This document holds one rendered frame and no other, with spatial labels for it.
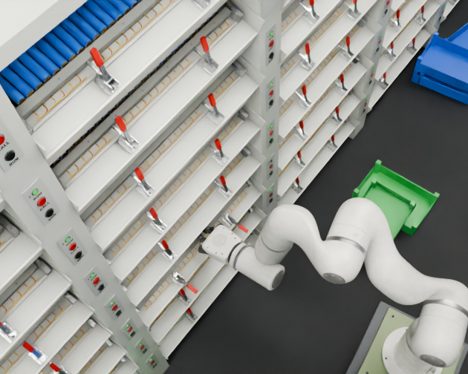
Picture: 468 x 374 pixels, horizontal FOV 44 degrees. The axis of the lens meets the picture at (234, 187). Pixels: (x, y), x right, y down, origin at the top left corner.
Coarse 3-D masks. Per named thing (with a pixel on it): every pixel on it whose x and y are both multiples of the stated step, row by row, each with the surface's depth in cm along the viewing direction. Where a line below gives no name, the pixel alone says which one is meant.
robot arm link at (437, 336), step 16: (432, 304) 153; (416, 320) 168; (432, 320) 150; (448, 320) 149; (464, 320) 151; (416, 336) 152; (432, 336) 148; (448, 336) 147; (464, 336) 150; (416, 352) 152; (432, 352) 147; (448, 352) 146
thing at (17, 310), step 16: (32, 272) 127; (48, 272) 127; (16, 288) 125; (32, 288) 127; (48, 288) 129; (64, 288) 130; (0, 304) 123; (16, 304) 126; (32, 304) 127; (48, 304) 128; (0, 320) 125; (16, 320) 126; (32, 320) 126; (0, 336) 124; (16, 336) 125; (0, 352) 123
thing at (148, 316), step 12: (252, 180) 203; (252, 192) 205; (240, 204) 203; (252, 204) 204; (240, 216) 202; (228, 228) 199; (192, 252) 194; (192, 264) 193; (168, 288) 189; (180, 288) 190; (156, 300) 187; (168, 300) 188; (144, 312) 185; (156, 312) 186
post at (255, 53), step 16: (256, 0) 132; (272, 16) 141; (256, 48) 145; (256, 64) 150; (272, 64) 156; (256, 96) 162; (256, 112) 168; (272, 112) 174; (256, 144) 182; (272, 144) 188; (256, 176) 199; (272, 176) 205; (272, 208) 226
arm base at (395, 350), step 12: (396, 336) 189; (384, 348) 187; (396, 348) 183; (408, 348) 170; (384, 360) 185; (396, 360) 183; (408, 360) 174; (420, 360) 169; (396, 372) 183; (408, 372) 181; (420, 372) 179; (432, 372) 181
